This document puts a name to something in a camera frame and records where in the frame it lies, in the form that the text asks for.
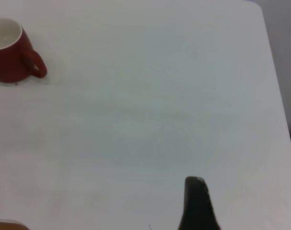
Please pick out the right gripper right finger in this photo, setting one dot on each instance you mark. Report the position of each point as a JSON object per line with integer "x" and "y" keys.
{"x": 198, "y": 210}

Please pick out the red ceramic mug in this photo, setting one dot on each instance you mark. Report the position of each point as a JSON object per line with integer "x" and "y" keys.
{"x": 8, "y": 62}

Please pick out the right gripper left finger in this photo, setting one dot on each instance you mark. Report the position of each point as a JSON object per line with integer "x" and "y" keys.
{"x": 6, "y": 225}

